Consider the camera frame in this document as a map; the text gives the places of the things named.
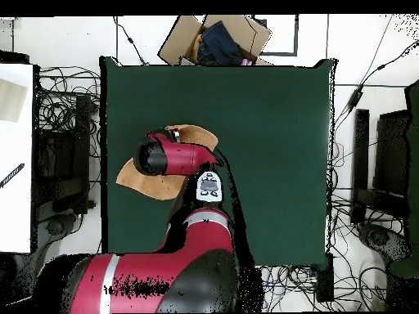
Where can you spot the tan terry towel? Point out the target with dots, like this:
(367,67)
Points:
(150,186)

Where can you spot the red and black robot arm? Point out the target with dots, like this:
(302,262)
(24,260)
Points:
(183,160)

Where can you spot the pink cloth item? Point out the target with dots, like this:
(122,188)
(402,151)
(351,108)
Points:
(247,62)

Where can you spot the orange cloth item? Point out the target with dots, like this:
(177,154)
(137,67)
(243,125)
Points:
(196,47)

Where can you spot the dark green table cloth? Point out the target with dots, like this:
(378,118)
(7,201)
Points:
(278,130)

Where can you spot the dark blue jeans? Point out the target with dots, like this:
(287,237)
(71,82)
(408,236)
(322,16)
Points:
(219,45)

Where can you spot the black metal stand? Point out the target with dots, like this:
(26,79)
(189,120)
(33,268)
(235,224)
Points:
(81,130)

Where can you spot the brown cardboard box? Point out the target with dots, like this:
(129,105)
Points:
(176,42)

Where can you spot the white desk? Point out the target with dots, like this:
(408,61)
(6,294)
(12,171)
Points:
(16,212)

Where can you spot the dark green fabric sheet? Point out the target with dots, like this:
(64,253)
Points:
(414,163)

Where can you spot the beige cardboard piece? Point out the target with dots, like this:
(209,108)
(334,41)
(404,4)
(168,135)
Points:
(11,101)

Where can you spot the black metal frame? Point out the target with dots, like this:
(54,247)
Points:
(391,150)

